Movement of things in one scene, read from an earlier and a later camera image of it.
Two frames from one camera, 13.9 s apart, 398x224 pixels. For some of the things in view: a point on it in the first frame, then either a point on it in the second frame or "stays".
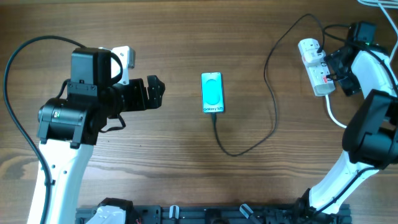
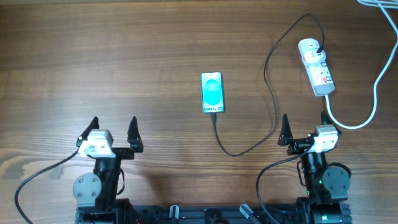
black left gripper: (140, 101) -> (134, 140)
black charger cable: (269, 86) stays
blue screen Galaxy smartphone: (212, 92) stays
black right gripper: (350, 84) -> (286, 138)
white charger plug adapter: (313, 56) stays
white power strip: (316, 73) stays
